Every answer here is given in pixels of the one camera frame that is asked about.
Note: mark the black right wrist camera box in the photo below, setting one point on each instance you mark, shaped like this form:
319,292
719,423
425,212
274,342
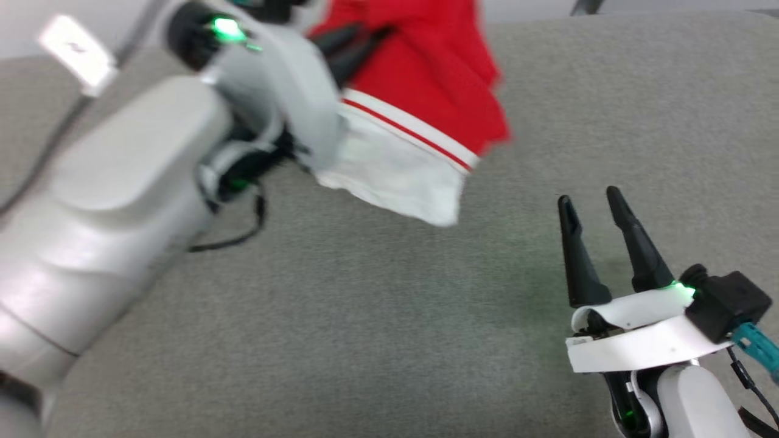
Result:
727,301

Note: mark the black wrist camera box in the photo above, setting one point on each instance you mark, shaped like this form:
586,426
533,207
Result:
727,301
185,36

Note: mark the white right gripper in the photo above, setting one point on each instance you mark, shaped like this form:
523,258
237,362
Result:
639,347

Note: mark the grey fabric sofa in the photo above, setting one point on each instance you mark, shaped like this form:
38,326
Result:
389,316

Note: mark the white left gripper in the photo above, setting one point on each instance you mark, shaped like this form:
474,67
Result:
292,79

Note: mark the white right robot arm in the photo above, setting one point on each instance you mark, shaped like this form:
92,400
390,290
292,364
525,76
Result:
700,407

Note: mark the teal right camera connector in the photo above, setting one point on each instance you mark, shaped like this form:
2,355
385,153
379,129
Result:
758,347

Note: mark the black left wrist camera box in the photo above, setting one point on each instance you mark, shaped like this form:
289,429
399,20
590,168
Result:
185,36

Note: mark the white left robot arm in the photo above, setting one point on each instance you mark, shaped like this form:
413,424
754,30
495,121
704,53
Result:
91,243

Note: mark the red and white basketball jersey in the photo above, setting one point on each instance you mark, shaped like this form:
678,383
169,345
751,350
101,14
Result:
426,91

